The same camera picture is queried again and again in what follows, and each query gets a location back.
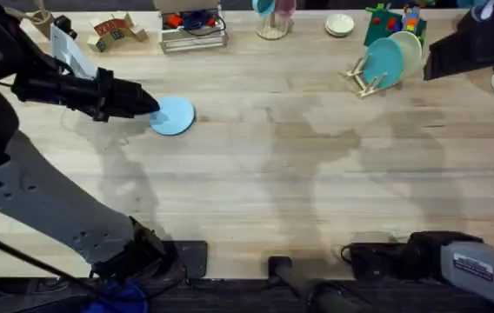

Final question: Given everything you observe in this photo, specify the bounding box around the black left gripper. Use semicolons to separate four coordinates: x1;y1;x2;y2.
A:
11;67;162;123

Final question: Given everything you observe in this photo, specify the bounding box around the light blue plate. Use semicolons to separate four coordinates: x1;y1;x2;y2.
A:
149;95;197;137

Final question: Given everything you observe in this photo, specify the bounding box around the small wooden peg rack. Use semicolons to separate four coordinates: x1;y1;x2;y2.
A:
344;54;391;99

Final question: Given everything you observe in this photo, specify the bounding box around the wooden letter blocks heap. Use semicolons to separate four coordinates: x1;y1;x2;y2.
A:
86;11;150;54

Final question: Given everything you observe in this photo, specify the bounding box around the left wrist flat plate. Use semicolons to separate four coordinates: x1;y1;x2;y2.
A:
50;23;99;81

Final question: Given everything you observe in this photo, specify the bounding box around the open box with tools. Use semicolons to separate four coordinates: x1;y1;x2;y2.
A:
153;0;230;55

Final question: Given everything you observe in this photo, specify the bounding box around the brown cardboard roll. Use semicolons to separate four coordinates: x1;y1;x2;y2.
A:
29;0;56;40

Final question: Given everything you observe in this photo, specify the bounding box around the wooden cup stand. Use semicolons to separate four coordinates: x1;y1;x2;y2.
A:
255;11;294;42

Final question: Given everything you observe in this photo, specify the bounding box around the blue cup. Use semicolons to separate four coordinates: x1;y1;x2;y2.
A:
251;0;277;18

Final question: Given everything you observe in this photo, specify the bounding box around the pink cup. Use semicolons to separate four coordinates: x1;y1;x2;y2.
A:
274;0;297;19

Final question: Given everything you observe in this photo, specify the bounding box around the blue cloth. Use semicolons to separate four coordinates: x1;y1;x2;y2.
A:
80;277;149;313

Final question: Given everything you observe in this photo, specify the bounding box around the stack of white saucers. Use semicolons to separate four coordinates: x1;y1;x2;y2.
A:
324;12;356;38

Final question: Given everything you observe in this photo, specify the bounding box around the teal plate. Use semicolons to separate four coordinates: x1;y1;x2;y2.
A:
362;37;405;90

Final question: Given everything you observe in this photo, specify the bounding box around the green board with toy blocks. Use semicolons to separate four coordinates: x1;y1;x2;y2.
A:
363;2;428;48

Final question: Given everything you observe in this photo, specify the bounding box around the cream plate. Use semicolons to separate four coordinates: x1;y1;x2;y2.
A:
388;30;424;82

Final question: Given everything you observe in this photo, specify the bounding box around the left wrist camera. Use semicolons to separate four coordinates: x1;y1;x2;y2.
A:
53;15;79;41

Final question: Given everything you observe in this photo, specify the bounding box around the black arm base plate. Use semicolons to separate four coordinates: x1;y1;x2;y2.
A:
162;240;210;280
341;242;409;280

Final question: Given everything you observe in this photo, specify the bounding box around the black cable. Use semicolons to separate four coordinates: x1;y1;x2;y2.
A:
0;221;100;302

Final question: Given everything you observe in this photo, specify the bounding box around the black rail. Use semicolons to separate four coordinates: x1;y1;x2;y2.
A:
0;276;494;313

